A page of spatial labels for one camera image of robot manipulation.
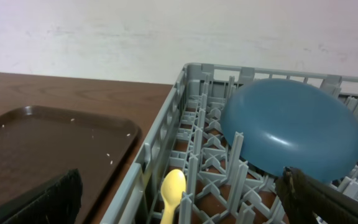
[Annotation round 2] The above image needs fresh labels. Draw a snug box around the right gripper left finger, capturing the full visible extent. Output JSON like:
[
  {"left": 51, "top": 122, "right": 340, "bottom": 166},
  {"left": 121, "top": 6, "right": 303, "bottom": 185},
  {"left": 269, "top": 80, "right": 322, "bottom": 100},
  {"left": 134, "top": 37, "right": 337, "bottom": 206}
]
[{"left": 0, "top": 169, "right": 83, "bottom": 223}]

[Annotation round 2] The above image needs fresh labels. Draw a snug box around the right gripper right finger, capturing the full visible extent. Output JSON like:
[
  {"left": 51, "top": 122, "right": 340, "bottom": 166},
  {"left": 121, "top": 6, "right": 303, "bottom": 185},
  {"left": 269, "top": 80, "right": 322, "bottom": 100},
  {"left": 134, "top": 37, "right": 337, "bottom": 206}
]
[{"left": 275, "top": 167, "right": 358, "bottom": 224}]

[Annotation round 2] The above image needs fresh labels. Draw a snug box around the dark blue plate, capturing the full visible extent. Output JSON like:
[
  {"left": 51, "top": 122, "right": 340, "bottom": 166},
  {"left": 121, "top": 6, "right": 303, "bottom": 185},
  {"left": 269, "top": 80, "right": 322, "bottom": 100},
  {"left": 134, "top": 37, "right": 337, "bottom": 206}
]
[{"left": 220, "top": 79, "right": 358, "bottom": 183}]

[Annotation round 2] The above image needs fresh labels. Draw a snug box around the yellow plastic spoon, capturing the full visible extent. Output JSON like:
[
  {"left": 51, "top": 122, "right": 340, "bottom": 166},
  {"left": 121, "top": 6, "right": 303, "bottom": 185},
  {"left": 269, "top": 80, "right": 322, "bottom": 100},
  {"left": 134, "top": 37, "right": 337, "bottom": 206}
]
[{"left": 160, "top": 169, "right": 186, "bottom": 224}]

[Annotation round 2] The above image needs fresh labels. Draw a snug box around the grey dishwasher rack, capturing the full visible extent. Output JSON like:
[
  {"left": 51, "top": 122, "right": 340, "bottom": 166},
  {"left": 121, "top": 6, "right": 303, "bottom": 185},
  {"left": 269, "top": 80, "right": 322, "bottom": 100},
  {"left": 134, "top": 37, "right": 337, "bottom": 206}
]
[{"left": 102, "top": 63, "right": 358, "bottom": 223}]

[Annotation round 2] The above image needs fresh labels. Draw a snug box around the brown serving tray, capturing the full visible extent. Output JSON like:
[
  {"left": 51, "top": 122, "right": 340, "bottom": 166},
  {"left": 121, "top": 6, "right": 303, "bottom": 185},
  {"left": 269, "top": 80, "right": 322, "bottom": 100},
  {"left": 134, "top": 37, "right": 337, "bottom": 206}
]
[{"left": 0, "top": 106, "right": 140, "bottom": 223}]

